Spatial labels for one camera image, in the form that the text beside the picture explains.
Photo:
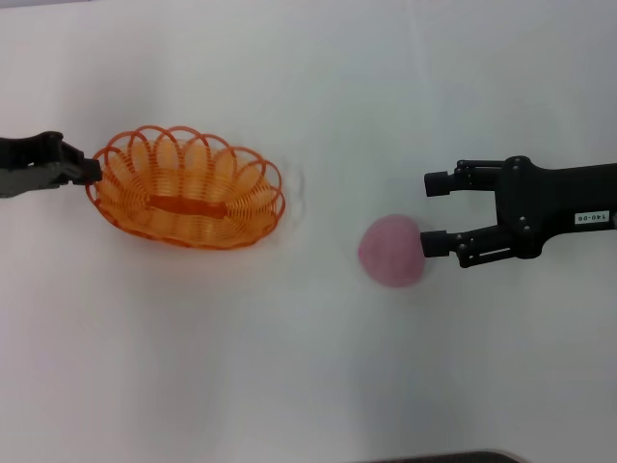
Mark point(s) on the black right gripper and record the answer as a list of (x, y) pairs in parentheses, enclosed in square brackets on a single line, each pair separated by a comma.
[(544, 202)]

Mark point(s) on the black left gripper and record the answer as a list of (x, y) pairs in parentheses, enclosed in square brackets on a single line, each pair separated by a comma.
[(29, 164)]

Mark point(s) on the pink peach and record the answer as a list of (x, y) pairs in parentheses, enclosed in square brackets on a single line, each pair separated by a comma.
[(390, 251)]

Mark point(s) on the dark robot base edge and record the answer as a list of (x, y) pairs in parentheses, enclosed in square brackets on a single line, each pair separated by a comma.
[(443, 457)]

